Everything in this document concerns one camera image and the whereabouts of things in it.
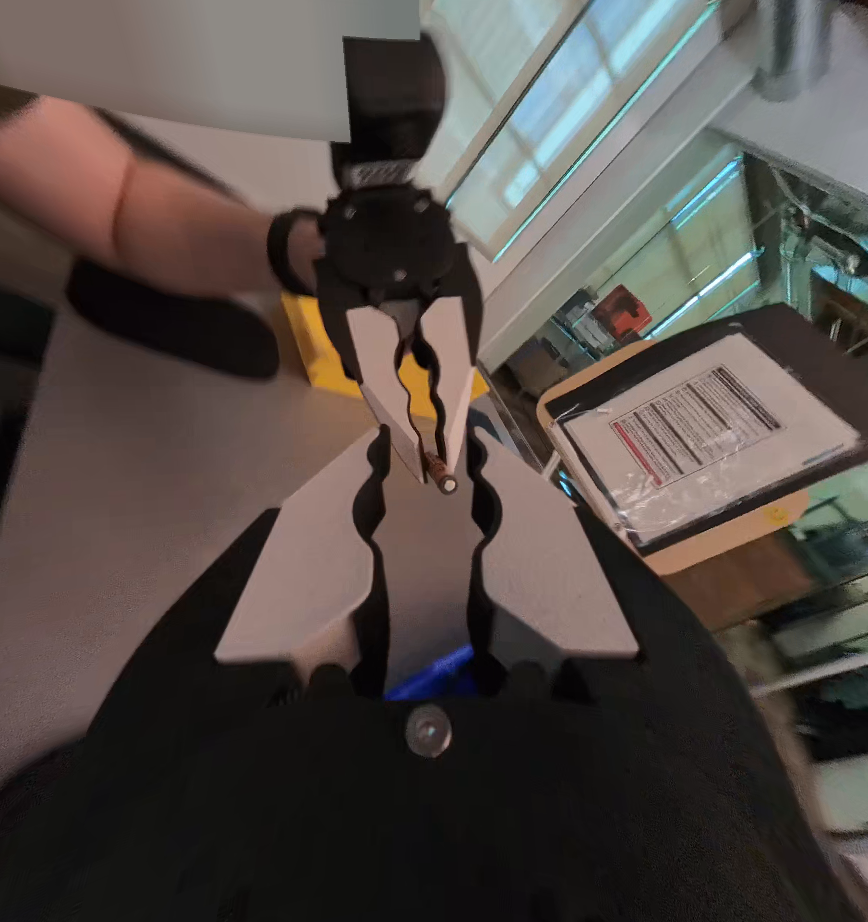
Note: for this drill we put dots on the silver round air duct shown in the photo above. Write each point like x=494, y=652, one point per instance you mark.
x=794, y=43

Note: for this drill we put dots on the framed instruction sign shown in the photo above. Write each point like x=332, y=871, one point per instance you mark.
x=707, y=432

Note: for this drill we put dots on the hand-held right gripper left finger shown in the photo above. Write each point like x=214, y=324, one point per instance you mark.
x=297, y=576

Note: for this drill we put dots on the copper black battery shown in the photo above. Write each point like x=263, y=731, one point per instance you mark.
x=445, y=479

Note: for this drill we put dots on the blue storage bin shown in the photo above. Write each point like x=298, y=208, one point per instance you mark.
x=434, y=677

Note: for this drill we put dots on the person's left forearm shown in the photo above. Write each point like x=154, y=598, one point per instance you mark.
x=153, y=216

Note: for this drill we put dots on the yellow storage bin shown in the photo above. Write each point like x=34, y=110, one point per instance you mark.
x=311, y=346

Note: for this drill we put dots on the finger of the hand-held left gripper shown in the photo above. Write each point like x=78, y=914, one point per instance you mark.
x=380, y=374
x=457, y=360

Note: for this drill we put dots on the white paned window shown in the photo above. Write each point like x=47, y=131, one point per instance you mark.
x=585, y=108

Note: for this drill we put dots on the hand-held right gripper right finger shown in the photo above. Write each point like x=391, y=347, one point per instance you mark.
x=556, y=576

